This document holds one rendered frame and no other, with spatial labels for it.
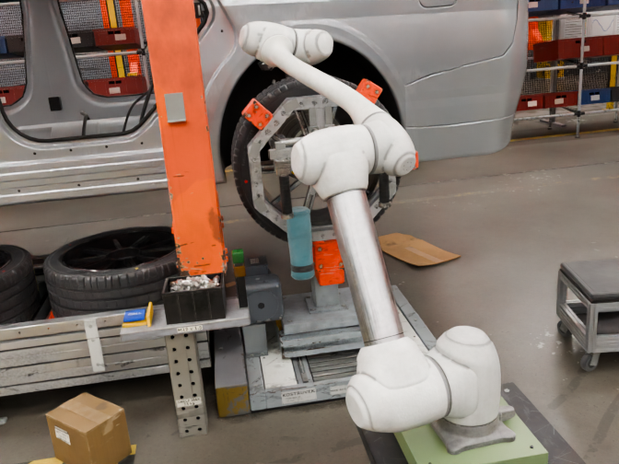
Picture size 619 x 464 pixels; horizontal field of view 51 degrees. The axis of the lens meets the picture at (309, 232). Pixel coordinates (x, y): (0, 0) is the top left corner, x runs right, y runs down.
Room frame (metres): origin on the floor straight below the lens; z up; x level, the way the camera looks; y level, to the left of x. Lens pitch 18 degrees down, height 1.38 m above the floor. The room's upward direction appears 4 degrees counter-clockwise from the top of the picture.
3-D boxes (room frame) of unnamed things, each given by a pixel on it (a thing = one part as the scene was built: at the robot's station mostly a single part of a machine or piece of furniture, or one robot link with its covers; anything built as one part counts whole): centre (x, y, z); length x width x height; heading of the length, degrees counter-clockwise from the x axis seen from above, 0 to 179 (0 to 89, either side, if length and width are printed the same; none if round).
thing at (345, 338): (2.54, -0.08, 0.13); 0.50 x 0.36 x 0.10; 97
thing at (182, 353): (2.04, 0.47, 0.21); 0.10 x 0.10 x 0.42; 7
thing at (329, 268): (2.41, -0.06, 0.48); 0.16 x 0.12 x 0.17; 7
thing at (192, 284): (2.05, 0.41, 0.51); 0.20 x 0.14 x 0.13; 94
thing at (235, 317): (2.04, 0.44, 0.44); 0.43 x 0.17 x 0.03; 97
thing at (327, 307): (2.54, -0.05, 0.32); 0.40 x 0.30 x 0.28; 97
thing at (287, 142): (2.24, 0.01, 1.03); 0.19 x 0.18 x 0.11; 7
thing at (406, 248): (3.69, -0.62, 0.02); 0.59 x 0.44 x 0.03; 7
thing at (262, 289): (2.57, 0.24, 0.26); 0.42 x 0.18 x 0.35; 7
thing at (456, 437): (1.43, -0.39, 0.38); 0.22 x 0.18 x 0.06; 103
